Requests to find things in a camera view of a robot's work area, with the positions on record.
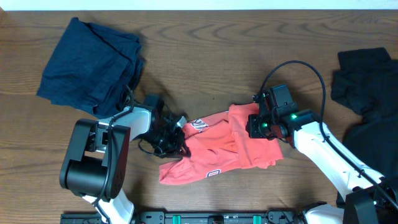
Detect orange red t-shirt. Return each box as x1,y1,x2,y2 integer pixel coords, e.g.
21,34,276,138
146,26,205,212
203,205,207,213
159,103,284,185

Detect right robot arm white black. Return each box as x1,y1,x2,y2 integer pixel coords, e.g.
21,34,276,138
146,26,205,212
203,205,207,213
246,110,397,223

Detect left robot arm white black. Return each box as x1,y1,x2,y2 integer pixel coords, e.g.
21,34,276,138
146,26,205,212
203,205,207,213
59,105,190,223

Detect black clothes pile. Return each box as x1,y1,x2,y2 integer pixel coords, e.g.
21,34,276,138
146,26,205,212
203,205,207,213
331,47,397,179

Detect folded navy blue shirt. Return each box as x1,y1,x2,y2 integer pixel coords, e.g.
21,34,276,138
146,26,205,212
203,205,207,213
36,17,144,119

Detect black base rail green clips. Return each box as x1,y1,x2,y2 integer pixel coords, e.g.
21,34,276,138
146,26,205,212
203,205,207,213
60,210,306,224

